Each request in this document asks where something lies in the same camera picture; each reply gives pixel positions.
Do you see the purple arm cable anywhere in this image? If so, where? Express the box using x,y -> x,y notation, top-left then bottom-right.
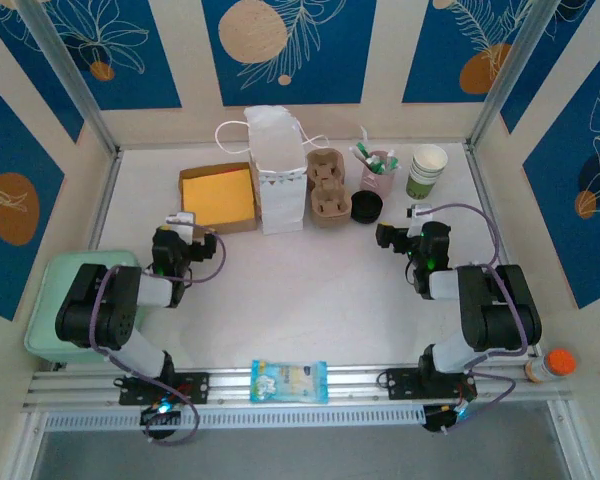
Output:
422,202 -> 529,421
89,224 -> 227,447

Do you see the black plastic lid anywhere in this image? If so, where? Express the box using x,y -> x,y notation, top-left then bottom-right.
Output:
350,189 -> 384,225

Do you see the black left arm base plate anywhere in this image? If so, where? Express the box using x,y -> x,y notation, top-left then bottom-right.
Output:
118,370 -> 211,406

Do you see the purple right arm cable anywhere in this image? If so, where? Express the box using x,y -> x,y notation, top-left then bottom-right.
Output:
422,202 -> 529,421

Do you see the shallow cardboard box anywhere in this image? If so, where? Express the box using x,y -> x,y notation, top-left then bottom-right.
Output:
178,162 -> 258,236

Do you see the black controller module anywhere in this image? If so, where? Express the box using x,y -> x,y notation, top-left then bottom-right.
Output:
423,403 -> 474,434
139,402 -> 182,427

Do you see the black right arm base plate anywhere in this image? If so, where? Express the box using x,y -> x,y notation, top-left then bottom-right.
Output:
379,367 -> 479,401

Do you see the blue wet wipes packet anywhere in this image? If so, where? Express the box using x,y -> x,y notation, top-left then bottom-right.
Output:
249,358 -> 330,405

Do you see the white paper gift bag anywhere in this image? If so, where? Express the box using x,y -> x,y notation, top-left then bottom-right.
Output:
214,105 -> 330,235

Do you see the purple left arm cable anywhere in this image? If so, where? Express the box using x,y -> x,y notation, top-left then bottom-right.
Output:
89,224 -> 227,447

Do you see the aluminium frame post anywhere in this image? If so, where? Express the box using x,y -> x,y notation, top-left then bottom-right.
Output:
465,0 -> 569,147
14,0 -> 120,155

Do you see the aluminium mounting rail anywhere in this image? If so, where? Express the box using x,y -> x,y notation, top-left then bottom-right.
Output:
22,363 -> 571,412

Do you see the orange capped bottle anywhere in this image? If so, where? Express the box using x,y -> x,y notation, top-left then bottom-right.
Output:
524,348 -> 577,385

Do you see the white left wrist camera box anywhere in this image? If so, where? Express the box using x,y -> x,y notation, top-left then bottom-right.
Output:
164,211 -> 197,230

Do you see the stack of pulp cup carriers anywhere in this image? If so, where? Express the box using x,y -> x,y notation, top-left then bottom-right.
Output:
305,149 -> 352,230

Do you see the pink straw holder cup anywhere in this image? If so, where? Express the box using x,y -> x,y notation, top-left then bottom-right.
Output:
360,149 -> 399,197

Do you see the slotted grey cable duct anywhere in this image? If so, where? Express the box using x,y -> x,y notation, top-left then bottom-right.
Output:
42,404 -> 426,432

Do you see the stack of green paper cups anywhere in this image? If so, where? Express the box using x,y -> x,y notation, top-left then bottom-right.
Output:
405,143 -> 449,201

